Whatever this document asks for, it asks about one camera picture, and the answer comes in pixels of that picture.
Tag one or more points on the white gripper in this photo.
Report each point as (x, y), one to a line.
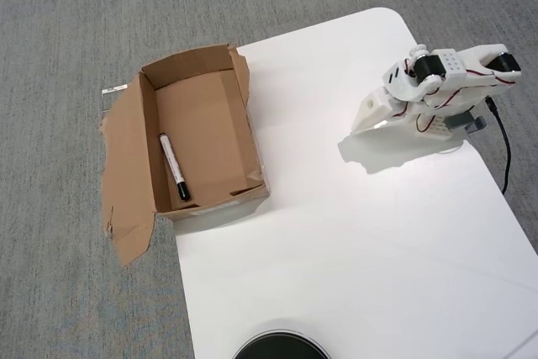
(370, 110)

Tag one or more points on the white marker pen black cap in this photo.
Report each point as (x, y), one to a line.
(173, 163)

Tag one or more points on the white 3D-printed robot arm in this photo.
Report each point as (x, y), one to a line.
(453, 65)

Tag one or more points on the open brown cardboard box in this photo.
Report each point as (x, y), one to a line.
(210, 136)

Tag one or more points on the gray table clamp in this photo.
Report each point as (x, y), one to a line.
(466, 123)

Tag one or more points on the black round disc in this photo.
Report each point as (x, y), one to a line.
(279, 346)

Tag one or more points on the small white label strip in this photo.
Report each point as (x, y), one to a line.
(114, 89)

